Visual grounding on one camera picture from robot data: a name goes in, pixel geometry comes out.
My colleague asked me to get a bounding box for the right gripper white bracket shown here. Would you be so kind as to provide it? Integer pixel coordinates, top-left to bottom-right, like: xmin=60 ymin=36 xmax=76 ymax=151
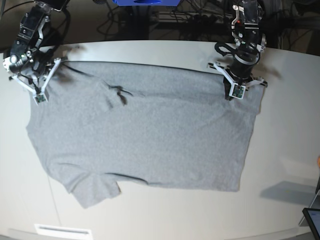
xmin=10 ymin=56 xmax=68 ymax=105

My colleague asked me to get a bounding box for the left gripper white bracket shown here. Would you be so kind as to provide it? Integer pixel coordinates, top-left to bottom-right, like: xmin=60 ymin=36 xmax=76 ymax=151
xmin=207 ymin=61 xmax=268 ymax=101

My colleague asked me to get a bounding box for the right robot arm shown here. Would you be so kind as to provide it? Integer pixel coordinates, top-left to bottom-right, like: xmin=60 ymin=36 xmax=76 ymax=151
xmin=3 ymin=0 xmax=71 ymax=105

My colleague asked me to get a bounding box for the white label strip on table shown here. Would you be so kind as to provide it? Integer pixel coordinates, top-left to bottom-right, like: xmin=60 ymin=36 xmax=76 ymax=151
xmin=34 ymin=224 xmax=92 ymax=238

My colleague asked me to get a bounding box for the power strip with red light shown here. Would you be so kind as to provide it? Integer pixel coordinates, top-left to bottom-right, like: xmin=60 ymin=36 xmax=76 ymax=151
xmin=190 ymin=14 xmax=230 ymax=26

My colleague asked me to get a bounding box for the grey T-shirt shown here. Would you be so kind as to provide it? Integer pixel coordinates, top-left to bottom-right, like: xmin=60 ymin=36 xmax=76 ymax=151
xmin=26 ymin=62 xmax=264 ymax=208

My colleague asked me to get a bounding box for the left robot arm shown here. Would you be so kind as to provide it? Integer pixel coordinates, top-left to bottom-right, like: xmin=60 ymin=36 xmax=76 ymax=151
xmin=208 ymin=0 xmax=268 ymax=101

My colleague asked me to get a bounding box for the tablet with black frame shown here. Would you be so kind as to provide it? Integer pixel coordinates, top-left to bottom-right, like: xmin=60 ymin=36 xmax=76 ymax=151
xmin=302 ymin=208 xmax=320 ymax=240

